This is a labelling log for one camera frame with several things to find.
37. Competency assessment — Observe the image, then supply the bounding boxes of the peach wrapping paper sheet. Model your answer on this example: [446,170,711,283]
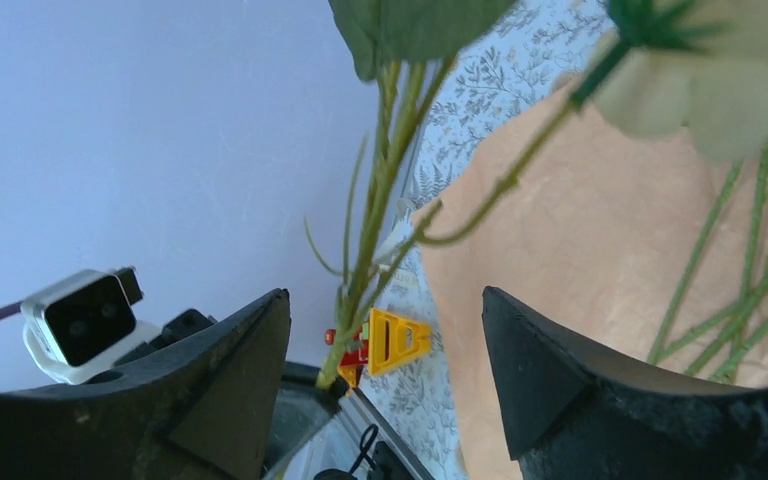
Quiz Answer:
[420,81,768,479]

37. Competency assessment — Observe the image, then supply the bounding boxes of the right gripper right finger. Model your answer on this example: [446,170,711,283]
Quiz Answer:
[482,287,768,479]

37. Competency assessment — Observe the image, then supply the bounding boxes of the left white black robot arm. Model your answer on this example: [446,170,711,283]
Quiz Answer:
[113,309,217,367]

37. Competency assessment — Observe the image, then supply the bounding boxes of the cream ribbon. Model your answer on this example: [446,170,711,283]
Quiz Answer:
[373,198,420,293]

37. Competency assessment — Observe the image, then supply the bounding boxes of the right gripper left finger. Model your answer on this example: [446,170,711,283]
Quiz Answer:
[0,289,291,479]

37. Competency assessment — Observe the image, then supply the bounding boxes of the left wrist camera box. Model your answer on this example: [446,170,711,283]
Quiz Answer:
[20,266,160,385]

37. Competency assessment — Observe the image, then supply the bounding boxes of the red yellow toy truck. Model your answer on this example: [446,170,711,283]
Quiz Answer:
[336,308,432,388]

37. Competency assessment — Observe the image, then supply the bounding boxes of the colourful flower bouquet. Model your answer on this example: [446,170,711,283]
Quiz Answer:
[422,1,768,390]

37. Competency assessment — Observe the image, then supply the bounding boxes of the floral patterned table mat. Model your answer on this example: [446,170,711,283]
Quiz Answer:
[361,0,610,479]

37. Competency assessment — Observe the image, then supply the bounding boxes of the yellow rose stem bunch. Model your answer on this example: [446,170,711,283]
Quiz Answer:
[316,1,514,390]

